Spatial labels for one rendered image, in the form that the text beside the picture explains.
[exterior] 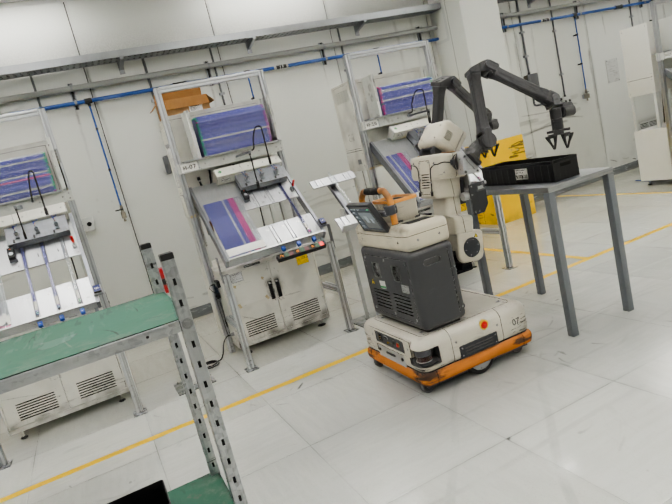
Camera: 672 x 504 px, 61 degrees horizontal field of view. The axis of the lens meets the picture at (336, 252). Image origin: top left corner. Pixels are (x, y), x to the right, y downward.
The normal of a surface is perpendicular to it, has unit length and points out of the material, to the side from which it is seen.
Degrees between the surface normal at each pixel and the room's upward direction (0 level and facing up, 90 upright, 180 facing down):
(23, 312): 47
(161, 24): 90
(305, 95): 90
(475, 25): 90
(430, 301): 90
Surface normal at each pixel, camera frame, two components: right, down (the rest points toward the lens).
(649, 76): -0.88, 0.29
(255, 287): 0.42, 0.07
